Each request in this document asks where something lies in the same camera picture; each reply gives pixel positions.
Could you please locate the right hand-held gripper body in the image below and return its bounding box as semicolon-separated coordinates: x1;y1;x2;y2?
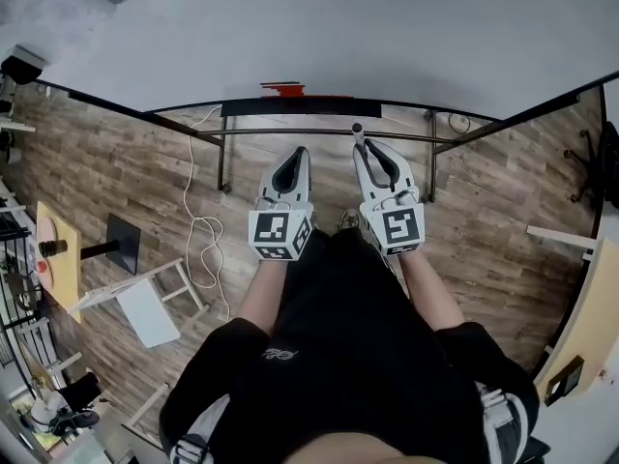
359;184;427;258

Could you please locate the white floor cable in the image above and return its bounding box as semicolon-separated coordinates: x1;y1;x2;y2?
183;103;232;324

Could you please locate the white wooden stool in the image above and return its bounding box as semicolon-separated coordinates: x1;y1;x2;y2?
67;256;211;350

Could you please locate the black and white camera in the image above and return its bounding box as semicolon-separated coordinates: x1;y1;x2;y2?
0;43;48;87

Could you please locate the person's right forearm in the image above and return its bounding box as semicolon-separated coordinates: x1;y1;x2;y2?
400;250;468;334

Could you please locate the red whiteboard eraser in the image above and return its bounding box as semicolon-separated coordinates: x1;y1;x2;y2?
259;81;308;99

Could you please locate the black whiteboard tray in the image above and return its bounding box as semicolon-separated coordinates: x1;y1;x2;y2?
219;99;384;119

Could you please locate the large white whiteboard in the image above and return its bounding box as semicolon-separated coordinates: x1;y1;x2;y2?
36;0;619;123

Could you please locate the black swivel chair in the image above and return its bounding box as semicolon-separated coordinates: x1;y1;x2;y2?
564;120;619;205

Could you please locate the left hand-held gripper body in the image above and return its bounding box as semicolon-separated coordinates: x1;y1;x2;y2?
248;188;316;264

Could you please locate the black framed device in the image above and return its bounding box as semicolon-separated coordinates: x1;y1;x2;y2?
545;355;587;408

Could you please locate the black office chair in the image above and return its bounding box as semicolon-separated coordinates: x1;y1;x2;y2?
47;371;103;438

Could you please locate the person's black shirt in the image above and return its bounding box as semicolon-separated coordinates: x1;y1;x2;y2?
159;228;541;464

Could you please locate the black cup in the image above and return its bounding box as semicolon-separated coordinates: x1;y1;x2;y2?
38;239;70;259

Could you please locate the person's left forearm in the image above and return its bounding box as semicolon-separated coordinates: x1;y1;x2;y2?
236;257;292;338

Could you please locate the black cable loop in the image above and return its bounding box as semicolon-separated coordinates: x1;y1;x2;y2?
446;110;472;135

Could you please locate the round wooden pedestal table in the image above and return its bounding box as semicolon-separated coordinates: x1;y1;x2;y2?
35;200;142;326

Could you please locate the white wooden rail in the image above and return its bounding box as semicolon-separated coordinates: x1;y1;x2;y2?
525;224;599;263

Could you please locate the black metal whiteboard stand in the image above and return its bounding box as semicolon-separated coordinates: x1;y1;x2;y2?
144;98;507;206

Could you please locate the white shoulder strap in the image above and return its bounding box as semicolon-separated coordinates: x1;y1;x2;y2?
475;381;529;461
168;398;215;464

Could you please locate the light wooden table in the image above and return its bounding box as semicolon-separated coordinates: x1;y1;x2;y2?
533;236;619;408

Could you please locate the person's shoe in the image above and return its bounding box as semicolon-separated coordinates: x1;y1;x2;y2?
337;208;362;234

